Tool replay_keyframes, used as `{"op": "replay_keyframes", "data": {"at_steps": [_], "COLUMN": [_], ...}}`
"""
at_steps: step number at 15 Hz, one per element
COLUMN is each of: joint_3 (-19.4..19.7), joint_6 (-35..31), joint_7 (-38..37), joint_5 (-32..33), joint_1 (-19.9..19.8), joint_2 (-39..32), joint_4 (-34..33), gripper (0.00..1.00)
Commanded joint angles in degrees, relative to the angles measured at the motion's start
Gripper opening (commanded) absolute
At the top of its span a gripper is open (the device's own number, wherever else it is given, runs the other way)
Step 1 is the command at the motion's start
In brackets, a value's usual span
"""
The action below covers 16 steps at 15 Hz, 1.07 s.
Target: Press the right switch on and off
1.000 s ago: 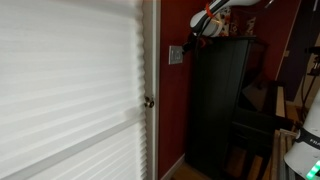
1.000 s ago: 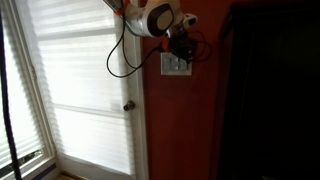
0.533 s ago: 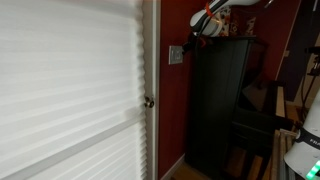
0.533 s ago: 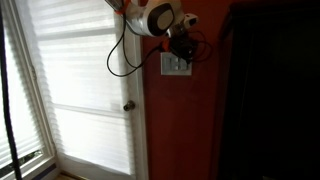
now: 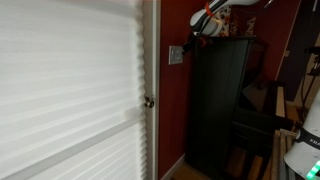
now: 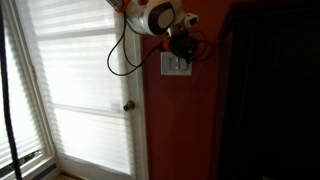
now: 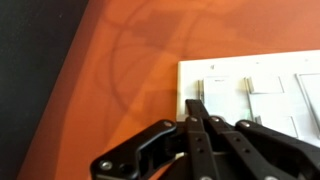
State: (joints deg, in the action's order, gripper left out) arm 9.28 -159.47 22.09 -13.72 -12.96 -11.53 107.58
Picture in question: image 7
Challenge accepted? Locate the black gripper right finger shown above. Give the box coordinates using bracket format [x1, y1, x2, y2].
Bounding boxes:
[207, 115, 320, 180]

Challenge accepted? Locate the white rocker switch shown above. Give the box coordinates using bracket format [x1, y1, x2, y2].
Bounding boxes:
[198, 75, 235, 122]
[295, 72, 320, 140]
[244, 75, 300, 138]

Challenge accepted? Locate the white triple switch plate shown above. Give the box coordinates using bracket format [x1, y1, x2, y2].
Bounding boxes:
[176, 49, 320, 150]

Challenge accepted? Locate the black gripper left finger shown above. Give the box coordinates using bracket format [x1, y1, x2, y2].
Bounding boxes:
[89, 98, 222, 180]

